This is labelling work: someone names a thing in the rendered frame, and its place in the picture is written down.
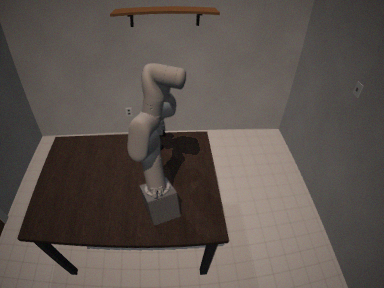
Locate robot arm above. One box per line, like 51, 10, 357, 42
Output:
127, 63, 186, 198

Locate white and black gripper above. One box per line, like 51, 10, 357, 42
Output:
155, 120, 166, 140

